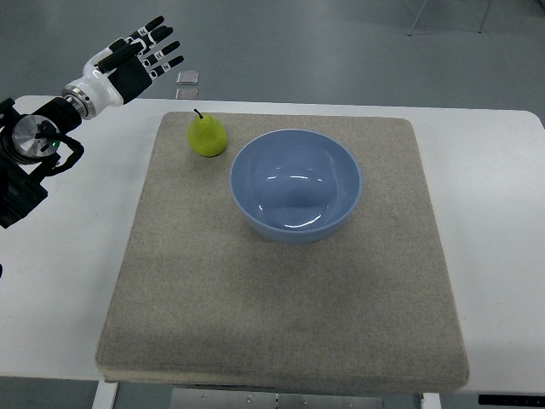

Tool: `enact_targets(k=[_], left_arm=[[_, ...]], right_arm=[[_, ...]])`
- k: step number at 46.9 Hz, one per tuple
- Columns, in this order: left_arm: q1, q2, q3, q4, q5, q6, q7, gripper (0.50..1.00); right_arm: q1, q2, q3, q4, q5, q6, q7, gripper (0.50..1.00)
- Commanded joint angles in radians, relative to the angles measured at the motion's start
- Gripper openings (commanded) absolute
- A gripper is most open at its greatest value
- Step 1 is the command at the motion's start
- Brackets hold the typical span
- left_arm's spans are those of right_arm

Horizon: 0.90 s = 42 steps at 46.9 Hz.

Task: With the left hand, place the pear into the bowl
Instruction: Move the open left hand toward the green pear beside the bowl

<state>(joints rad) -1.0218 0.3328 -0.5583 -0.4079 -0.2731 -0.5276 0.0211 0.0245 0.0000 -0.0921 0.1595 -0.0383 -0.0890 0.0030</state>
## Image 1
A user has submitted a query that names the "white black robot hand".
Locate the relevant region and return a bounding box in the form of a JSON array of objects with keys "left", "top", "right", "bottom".
[{"left": 62, "top": 15, "right": 184, "bottom": 119}]

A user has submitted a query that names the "green pear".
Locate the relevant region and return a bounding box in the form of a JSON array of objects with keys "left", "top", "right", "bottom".
[{"left": 186, "top": 109, "right": 227, "bottom": 158}]

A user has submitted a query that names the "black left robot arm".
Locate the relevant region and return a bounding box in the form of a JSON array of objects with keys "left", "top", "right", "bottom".
[{"left": 1, "top": 96, "right": 87, "bottom": 228}]

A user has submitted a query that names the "blue ceramic bowl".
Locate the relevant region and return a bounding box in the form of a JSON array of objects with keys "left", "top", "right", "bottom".
[{"left": 229, "top": 129, "right": 363, "bottom": 244}]

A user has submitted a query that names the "lower floor outlet plate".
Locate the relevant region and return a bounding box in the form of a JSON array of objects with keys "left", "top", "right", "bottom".
[{"left": 175, "top": 87, "right": 198, "bottom": 100}]

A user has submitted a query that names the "grey felt mat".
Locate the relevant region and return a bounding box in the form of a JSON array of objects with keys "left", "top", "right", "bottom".
[{"left": 95, "top": 112, "right": 469, "bottom": 395}]

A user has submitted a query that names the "white table frame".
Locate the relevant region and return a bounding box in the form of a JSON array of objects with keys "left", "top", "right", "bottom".
[{"left": 90, "top": 381, "right": 442, "bottom": 409}]

